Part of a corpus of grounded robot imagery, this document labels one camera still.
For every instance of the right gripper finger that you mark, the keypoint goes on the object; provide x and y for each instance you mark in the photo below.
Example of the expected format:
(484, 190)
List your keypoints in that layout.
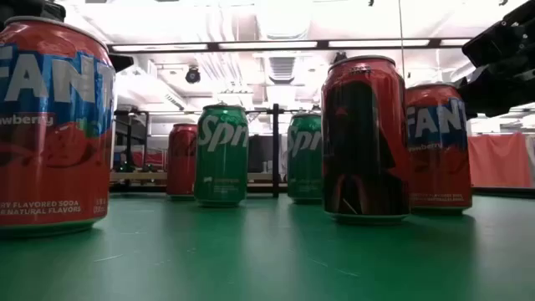
(485, 104)
(480, 86)

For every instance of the red Coca-Cola can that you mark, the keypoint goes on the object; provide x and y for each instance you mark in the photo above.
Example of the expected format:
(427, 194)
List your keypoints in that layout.
(180, 163)

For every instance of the green Sprite can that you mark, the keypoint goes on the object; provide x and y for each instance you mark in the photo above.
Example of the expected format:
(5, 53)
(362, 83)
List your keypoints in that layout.
(221, 167)
(304, 167)

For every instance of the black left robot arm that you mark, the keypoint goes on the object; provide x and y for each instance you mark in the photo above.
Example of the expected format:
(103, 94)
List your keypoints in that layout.
(33, 8)

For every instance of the orange cloth partition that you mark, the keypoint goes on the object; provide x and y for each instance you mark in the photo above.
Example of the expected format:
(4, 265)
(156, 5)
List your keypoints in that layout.
(499, 161)

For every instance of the white cloth partition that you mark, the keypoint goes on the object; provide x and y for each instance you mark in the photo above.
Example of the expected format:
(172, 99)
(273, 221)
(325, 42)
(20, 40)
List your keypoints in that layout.
(531, 163)

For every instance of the red Fanta strawberry can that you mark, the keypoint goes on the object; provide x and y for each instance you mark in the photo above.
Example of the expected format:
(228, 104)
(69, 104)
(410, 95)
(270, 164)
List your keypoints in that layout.
(443, 167)
(54, 146)

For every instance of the red storage crate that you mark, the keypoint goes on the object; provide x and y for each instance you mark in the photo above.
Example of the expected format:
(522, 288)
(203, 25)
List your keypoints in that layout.
(154, 159)

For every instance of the red Star Wars cola can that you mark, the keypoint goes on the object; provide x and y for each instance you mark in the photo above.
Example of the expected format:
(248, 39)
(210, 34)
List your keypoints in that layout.
(363, 146)

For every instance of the ceiling air vent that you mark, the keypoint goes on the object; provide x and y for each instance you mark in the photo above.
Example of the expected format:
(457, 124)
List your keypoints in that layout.
(281, 68)

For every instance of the black overhead light bar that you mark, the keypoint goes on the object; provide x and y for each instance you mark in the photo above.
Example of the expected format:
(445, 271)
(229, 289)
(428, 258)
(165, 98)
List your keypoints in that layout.
(322, 43)

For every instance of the green table mat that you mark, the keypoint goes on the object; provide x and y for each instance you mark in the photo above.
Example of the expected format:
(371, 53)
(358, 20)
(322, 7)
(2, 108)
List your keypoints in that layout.
(267, 259)

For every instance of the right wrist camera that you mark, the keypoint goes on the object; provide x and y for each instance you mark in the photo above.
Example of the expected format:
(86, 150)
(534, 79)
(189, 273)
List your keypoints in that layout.
(489, 46)

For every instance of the black table frame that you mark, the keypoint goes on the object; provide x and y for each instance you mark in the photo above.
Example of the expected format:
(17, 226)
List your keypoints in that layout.
(501, 192)

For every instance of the black metal shelf frame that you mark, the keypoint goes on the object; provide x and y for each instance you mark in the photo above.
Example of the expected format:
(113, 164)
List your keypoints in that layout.
(276, 146)

